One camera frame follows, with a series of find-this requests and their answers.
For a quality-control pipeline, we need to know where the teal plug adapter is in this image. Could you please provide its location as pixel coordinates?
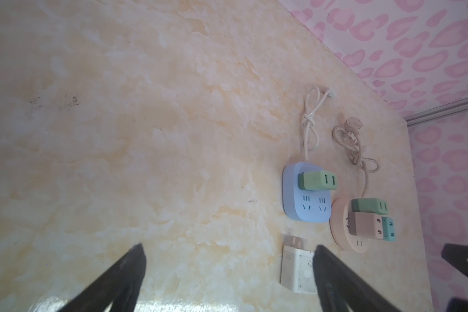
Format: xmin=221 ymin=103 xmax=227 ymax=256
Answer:
xmin=382 ymin=216 xmax=397 ymax=242

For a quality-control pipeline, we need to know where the light green plug adapter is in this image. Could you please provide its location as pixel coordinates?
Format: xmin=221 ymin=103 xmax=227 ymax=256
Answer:
xmin=298 ymin=170 xmax=337 ymax=191

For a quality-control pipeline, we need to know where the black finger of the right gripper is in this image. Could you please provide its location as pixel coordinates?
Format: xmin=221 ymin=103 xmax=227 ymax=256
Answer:
xmin=441 ymin=244 xmax=468 ymax=311

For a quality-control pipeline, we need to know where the pink plug adapter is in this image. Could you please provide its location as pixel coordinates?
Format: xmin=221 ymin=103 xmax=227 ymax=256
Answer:
xmin=348 ymin=211 xmax=384 ymax=240

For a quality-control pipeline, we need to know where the white square plug adapter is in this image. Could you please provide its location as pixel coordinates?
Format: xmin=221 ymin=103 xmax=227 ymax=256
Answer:
xmin=279 ymin=236 xmax=317 ymax=295

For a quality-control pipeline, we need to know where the pink round power strip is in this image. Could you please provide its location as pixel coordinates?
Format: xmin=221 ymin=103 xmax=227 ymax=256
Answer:
xmin=330 ymin=198 xmax=371 ymax=254

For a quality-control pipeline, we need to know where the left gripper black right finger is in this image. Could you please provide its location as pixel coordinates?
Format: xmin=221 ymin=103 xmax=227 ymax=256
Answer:
xmin=313 ymin=245 xmax=399 ymax=311

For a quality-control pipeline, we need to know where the white power strip cable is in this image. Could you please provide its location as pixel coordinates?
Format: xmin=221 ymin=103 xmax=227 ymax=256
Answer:
xmin=300 ymin=85 xmax=338 ymax=165

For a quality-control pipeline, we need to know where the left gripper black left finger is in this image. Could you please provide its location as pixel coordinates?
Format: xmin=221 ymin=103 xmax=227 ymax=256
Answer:
xmin=60 ymin=243 xmax=146 ymax=311

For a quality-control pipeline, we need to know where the blue square power strip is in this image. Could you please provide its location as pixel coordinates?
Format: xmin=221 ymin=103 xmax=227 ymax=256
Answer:
xmin=282 ymin=162 xmax=332 ymax=223

